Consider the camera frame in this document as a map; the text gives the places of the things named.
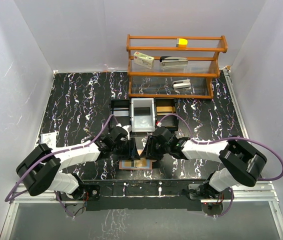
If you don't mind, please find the grey black stapler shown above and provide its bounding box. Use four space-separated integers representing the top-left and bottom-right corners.
159 56 188 68

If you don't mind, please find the yellow white small box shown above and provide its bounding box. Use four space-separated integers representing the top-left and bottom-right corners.
176 38 188 48

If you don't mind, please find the gold card in tray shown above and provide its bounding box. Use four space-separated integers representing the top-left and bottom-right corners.
156 106 176 116

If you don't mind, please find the gold card with logo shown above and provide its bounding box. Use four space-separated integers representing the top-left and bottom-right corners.
134 159 149 168

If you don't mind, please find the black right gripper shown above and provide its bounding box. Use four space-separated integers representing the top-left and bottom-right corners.
141 135 170 160

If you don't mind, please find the grey card in tray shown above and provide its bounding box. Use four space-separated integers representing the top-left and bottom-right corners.
112 110 129 117

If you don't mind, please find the orange wooden shelf rack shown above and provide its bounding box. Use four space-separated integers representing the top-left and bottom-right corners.
126 34 228 99

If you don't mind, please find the white staples box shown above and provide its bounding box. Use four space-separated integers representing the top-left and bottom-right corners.
133 51 155 69

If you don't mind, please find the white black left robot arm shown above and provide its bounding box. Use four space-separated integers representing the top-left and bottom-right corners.
16 124 132 200

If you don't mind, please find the white hole punch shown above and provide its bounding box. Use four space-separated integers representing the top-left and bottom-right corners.
172 79 191 89

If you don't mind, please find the pink leather card holder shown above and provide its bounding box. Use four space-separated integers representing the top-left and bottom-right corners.
119 158 155 170

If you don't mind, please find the black white organizer tray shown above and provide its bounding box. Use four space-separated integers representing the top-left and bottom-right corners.
108 98 179 133

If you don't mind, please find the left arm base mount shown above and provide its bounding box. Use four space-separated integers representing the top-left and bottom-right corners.
54 183 101 219

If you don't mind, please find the white paper label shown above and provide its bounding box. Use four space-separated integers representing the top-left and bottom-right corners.
40 132 57 148

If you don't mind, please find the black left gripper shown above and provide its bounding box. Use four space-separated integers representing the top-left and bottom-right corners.
112 137 140 160

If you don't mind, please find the gold card in holder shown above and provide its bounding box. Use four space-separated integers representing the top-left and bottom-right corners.
122 160 135 169

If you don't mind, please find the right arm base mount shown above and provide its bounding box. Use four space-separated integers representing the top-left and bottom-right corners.
181 183 235 218

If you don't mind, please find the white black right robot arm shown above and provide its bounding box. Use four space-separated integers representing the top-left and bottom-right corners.
140 126 267 199

